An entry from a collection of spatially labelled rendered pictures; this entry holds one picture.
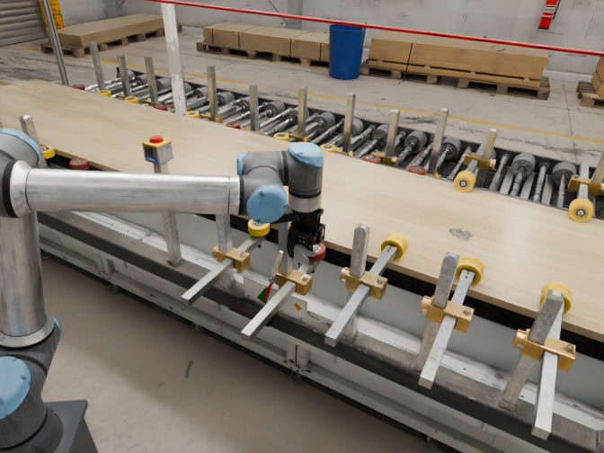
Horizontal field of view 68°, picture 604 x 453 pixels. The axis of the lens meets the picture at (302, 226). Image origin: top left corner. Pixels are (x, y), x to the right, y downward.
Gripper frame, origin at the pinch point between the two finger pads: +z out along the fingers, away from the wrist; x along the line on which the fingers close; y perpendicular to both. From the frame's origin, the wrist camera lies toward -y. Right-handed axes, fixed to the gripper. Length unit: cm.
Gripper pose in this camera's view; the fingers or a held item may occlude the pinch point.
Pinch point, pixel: (296, 261)
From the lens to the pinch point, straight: 132.7
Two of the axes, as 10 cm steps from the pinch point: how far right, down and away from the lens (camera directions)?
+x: 5.1, -4.6, 7.3
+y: 8.6, 3.0, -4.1
